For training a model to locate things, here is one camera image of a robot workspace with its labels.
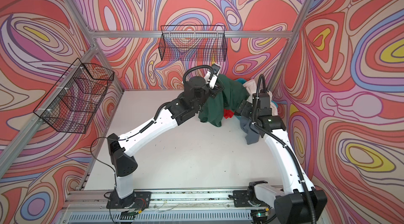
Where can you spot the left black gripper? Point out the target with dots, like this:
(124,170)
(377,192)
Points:
(214,90)

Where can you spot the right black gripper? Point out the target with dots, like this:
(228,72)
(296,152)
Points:
(247,107)

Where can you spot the green t shirt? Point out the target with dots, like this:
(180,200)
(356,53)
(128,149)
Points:
(233,94)

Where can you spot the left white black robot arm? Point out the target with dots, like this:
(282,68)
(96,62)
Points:
(200,83)

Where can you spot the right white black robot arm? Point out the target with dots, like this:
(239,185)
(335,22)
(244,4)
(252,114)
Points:
(298,202)

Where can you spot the white t shirt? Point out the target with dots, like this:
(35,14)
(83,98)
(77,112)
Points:
(269,92)

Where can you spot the grey t shirt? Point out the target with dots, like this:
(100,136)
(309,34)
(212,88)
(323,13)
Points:
(252,134)

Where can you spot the red t shirt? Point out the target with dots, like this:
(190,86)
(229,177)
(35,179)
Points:
(228,114)

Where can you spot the black wire basket back wall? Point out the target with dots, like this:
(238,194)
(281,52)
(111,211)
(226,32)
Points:
(203,48)

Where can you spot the black wire basket wall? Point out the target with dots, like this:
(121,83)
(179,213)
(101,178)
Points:
(77,99)
(203,48)

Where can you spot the aluminium frame back beam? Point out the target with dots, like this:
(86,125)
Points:
(157,34)

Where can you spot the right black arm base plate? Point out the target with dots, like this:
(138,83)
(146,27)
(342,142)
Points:
(245,198)

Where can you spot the aluminium front rail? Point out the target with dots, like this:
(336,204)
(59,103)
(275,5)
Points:
(167,206)

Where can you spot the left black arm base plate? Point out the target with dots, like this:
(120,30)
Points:
(136,200)

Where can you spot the black wire basket left wall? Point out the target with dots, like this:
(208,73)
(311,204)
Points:
(77,99)

